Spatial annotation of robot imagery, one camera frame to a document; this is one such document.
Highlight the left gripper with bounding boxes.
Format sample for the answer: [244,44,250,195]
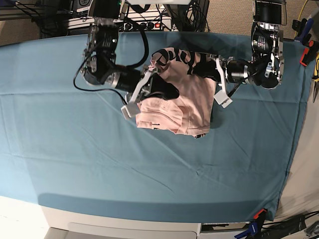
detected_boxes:
[193,54,252,84]

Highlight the pink T-shirt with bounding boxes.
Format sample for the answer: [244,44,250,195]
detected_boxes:
[136,47,216,138]

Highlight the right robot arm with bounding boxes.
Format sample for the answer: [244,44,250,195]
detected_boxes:
[76,0,179,106]

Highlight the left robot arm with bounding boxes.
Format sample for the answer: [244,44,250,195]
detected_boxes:
[193,0,287,89]

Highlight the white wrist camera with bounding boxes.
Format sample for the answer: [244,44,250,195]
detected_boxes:
[121,103,140,120]
[214,91,233,108]

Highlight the teal table cloth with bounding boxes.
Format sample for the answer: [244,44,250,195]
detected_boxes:
[0,35,315,223]

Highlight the orange blue clamp bottom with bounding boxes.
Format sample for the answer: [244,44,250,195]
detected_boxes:
[234,209,268,239]

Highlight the white power strip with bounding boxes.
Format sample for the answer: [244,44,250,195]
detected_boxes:
[63,16,178,32]

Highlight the orange black clamp right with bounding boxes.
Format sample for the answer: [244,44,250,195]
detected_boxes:
[300,40,317,67]

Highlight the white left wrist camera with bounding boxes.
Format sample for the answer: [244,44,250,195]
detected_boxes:
[214,91,233,108]

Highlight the yellow handled pliers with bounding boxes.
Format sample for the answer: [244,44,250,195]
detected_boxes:
[312,53,319,103]

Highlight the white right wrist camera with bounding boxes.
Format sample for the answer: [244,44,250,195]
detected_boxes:
[121,103,140,120]

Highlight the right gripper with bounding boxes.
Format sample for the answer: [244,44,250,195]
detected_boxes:
[113,65,179,101]

